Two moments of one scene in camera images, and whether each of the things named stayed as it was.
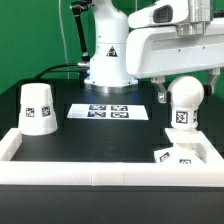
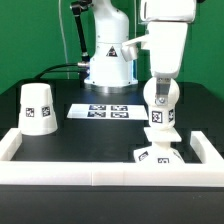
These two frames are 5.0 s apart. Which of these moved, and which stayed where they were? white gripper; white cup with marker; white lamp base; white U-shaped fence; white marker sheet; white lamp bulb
Moved: white lamp bulb; white gripper; white lamp base
Stayed: white U-shaped fence; white marker sheet; white cup with marker
